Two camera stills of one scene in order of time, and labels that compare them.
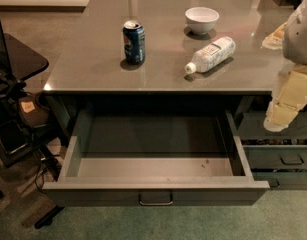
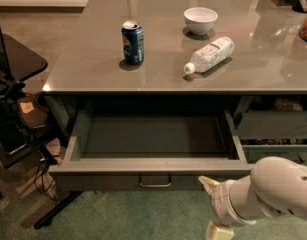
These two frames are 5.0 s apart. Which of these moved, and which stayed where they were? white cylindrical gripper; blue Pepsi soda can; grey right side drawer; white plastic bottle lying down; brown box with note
Moved: white cylindrical gripper
Stayed: white plastic bottle lying down; brown box with note; grey right side drawer; blue Pepsi soda can
